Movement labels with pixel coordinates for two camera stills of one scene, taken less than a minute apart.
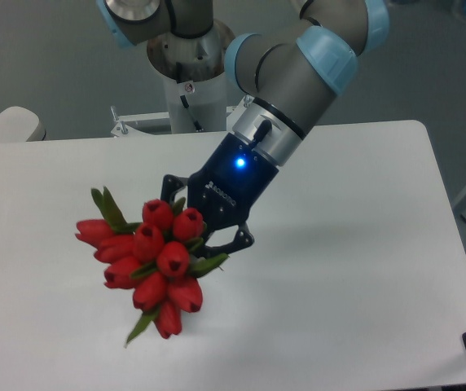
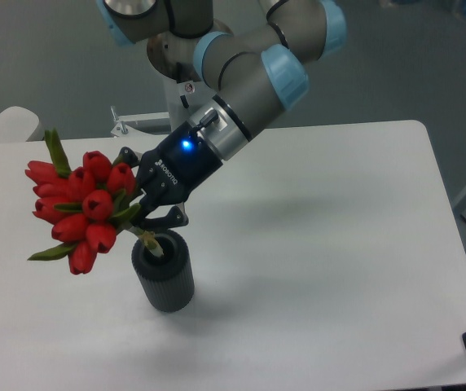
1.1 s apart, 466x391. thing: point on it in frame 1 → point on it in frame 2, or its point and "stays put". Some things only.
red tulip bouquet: x=156 y=259 → x=89 y=204
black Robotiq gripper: x=224 y=194 → x=169 y=173
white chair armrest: x=13 y=125 stays put
